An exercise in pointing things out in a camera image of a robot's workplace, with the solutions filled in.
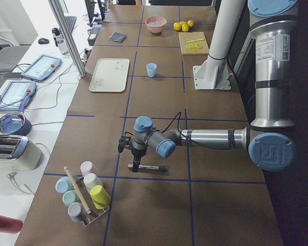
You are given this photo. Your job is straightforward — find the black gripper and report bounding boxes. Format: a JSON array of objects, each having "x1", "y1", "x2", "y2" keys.
[{"x1": 131, "y1": 149, "x2": 146, "y2": 172}]

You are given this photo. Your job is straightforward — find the steel muddler black tip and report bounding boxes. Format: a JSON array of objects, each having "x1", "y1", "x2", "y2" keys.
[{"x1": 138, "y1": 165, "x2": 167, "y2": 172}]

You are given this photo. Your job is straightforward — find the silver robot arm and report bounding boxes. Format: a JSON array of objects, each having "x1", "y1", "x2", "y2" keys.
[{"x1": 119, "y1": 1, "x2": 298, "y2": 172}]

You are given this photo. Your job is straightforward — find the white cup on rack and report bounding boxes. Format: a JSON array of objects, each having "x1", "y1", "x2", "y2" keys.
[{"x1": 83, "y1": 173, "x2": 104, "y2": 193}]

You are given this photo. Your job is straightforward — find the pink cup on rack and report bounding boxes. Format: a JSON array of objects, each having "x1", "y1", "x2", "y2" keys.
[{"x1": 80, "y1": 161, "x2": 99, "y2": 177}]

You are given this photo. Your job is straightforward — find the yellow cup on rack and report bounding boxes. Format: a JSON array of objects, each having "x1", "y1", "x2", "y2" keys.
[{"x1": 90, "y1": 185, "x2": 111, "y2": 209}]

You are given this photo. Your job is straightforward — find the clear cup rack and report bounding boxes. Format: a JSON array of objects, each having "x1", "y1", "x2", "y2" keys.
[{"x1": 64, "y1": 166, "x2": 110, "y2": 227}]

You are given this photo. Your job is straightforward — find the green cup on rack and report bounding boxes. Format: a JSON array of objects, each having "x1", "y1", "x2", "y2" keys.
[{"x1": 62, "y1": 190, "x2": 80, "y2": 207}]

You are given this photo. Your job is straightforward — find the blue cup on rack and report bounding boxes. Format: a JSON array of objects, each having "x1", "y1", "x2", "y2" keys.
[{"x1": 55, "y1": 176, "x2": 74, "y2": 194}]

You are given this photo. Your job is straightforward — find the grey cup on rack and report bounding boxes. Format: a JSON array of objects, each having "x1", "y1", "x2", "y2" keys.
[{"x1": 68, "y1": 202, "x2": 86, "y2": 222}]

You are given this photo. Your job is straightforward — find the light blue plastic cup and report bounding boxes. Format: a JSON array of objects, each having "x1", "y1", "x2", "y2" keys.
[{"x1": 146, "y1": 63, "x2": 157, "y2": 77}]

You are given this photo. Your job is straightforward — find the pink bowl of ice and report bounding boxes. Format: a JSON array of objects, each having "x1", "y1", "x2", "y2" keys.
[{"x1": 145, "y1": 16, "x2": 167, "y2": 34}]

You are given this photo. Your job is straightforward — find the cream bear tray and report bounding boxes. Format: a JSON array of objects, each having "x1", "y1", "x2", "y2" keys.
[{"x1": 89, "y1": 58, "x2": 130, "y2": 93}]

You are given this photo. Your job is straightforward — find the grey folded cloth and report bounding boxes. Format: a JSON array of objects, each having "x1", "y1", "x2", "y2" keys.
[{"x1": 109, "y1": 32, "x2": 127, "y2": 43}]

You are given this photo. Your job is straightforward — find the yellow lemon slices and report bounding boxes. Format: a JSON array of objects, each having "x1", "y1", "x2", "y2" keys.
[{"x1": 186, "y1": 43, "x2": 203, "y2": 49}]

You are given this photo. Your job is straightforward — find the blue pot with lid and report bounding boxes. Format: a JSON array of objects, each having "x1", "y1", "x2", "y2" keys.
[{"x1": 0, "y1": 112, "x2": 32, "y2": 136}]

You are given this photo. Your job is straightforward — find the dark box with label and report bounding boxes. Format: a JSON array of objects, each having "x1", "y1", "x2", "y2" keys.
[{"x1": 87, "y1": 27, "x2": 100, "y2": 46}]

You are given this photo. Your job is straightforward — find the wooden cutting board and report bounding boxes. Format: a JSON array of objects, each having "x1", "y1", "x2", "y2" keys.
[{"x1": 179, "y1": 32, "x2": 209, "y2": 55}]

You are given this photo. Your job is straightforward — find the far teach pendant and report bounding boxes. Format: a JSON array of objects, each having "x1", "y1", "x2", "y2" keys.
[{"x1": 21, "y1": 54, "x2": 62, "y2": 82}]

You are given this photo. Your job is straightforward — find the teach pendant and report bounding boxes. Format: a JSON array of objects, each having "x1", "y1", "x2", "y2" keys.
[
  {"x1": 0, "y1": 80, "x2": 36, "y2": 113},
  {"x1": 21, "y1": 54, "x2": 62, "y2": 82}
]

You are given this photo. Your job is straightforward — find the near teach pendant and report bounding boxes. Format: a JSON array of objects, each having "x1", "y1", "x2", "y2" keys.
[{"x1": 0, "y1": 80, "x2": 36, "y2": 113}]

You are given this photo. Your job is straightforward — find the yellow plastic knife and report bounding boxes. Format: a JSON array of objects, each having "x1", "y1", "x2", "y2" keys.
[{"x1": 186, "y1": 38, "x2": 205, "y2": 44}]

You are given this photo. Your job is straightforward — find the yellow lemon one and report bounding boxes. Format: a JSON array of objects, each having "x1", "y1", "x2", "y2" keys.
[{"x1": 173, "y1": 22, "x2": 181, "y2": 31}]

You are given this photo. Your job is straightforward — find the yellow lemon two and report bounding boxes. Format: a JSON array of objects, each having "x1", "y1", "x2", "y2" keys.
[{"x1": 181, "y1": 24, "x2": 190, "y2": 32}]

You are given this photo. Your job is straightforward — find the clear water bottle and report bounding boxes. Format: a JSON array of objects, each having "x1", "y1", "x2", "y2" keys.
[{"x1": 52, "y1": 28, "x2": 69, "y2": 55}]

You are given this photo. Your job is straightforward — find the yellow lemon four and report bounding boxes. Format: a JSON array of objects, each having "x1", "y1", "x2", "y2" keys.
[{"x1": 187, "y1": 20, "x2": 195, "y2": 28}]

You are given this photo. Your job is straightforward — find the red bottle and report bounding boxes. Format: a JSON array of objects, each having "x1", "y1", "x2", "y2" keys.
[{"x1": 0, "y1": 215, "x2": 23, "y2": 234}]

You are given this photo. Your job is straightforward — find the black computer mouse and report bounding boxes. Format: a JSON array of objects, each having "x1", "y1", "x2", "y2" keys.
[{"x1": 38, "y1": 38, "x2": 49, "y2": 45}]

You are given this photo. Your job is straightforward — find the black keyboard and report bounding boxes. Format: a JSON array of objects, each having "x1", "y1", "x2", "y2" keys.
[{"x1": 65, "y1": 16, "x2": 77, "y2": 33}]

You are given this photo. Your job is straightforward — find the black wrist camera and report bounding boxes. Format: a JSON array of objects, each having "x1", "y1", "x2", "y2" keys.
[{"x1": 118, "y1": 135, "x2": 132, "y2": 153}]

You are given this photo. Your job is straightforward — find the aluminium frame post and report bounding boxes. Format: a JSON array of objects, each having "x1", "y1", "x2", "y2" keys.
[{"x1": 48, "y1": 0, "x2": 87, "y2": 78}]

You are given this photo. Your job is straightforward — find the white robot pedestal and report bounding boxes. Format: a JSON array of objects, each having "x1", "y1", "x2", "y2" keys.
[{"x1": 193, "y1": 0, "x2": 245, "y2": 90}]

